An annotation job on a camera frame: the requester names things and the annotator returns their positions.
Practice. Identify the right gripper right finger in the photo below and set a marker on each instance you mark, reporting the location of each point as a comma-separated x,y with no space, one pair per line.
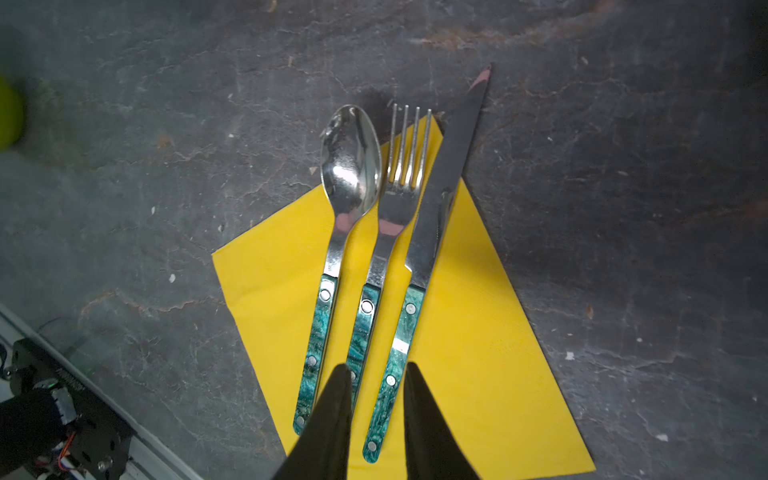
431,450

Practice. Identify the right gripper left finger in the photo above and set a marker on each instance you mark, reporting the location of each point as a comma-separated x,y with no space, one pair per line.
322,450

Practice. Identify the fork with teal handle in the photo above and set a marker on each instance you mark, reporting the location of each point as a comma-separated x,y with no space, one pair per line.
397,206

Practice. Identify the knife with teal handle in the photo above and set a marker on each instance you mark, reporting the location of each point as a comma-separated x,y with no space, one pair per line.
427,236

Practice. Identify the spoon with teal handle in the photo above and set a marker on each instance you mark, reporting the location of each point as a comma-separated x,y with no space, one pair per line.
351,174

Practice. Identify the green plastic bowl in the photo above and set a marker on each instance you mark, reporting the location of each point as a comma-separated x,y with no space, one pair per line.
12,116

